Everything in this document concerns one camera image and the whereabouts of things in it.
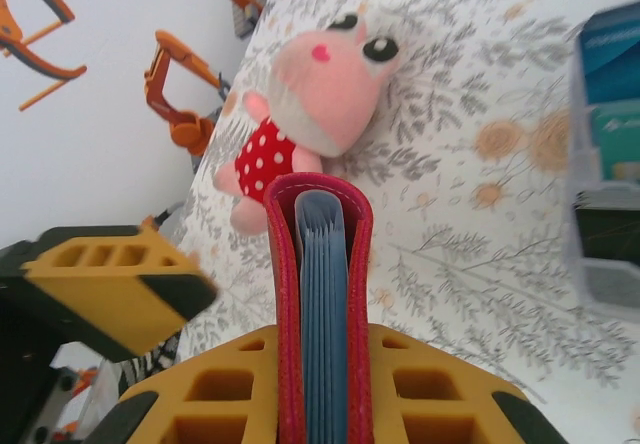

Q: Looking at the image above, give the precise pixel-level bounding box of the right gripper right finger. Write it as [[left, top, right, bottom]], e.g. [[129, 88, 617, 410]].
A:
[[369, 323, 570, 444]]

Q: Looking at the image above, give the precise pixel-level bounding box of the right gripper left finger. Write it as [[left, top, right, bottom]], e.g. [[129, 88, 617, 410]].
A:
[[87, 323, 280, 444]]

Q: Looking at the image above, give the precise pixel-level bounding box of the red card holder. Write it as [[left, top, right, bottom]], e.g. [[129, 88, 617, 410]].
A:
[[262, 172, 375, 444]]

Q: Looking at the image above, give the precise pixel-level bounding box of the clear acrylic card box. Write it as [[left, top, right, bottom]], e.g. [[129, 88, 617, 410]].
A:
[[562, 1, 640, 318]]

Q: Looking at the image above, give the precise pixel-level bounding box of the black VIP card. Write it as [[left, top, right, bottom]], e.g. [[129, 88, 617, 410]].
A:
[[573, 198, 640, 265]]

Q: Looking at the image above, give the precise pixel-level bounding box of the teal card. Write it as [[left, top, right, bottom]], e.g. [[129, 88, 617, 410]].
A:
[[592, 106, 640, 183]]

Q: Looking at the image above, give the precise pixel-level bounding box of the blue VIP card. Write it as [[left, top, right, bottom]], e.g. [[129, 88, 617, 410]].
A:
[[579, 6, 640, 110]]

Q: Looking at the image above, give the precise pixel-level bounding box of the striped sock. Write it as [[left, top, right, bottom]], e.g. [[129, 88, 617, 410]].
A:
[[117, 333, 180, 390]]

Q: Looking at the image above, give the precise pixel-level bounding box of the floral tablecloth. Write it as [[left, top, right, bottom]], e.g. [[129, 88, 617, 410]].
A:
[[174, 0, 640, 444]]

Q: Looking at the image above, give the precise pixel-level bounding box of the pink plush toy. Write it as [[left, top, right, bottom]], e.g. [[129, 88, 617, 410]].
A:
[[213, 11, 402, 236]]

